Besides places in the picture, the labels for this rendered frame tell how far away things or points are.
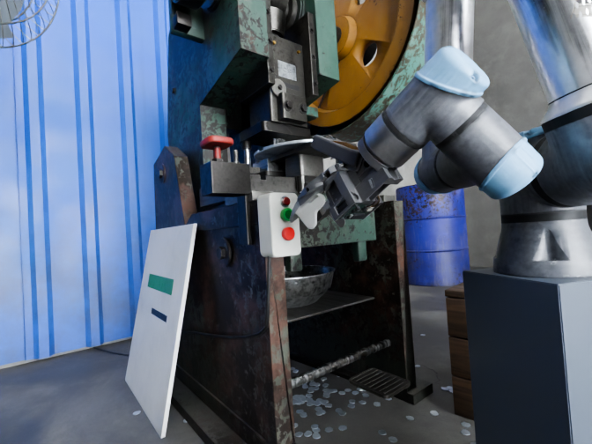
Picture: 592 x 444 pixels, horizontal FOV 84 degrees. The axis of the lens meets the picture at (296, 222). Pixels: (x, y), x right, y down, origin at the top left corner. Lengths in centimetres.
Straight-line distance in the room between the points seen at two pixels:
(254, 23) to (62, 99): 132
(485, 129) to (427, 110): 7
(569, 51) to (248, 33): 78
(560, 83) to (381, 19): 97
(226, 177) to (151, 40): 177
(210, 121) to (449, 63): 94
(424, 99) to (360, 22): 109
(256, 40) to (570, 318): 95
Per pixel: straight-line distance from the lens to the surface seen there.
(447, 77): 45
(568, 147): 54
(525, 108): 424
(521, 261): 63
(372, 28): 146
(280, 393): 81
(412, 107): 46
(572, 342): 60
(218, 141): 74
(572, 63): 55
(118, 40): 234
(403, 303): 109
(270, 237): 67
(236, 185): 74
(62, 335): 207
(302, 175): 96
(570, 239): 64
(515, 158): 47
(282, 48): 119
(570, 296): 59
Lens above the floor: 54
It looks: 2 degrees up
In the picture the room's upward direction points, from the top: 4 degrees counter-clockwise
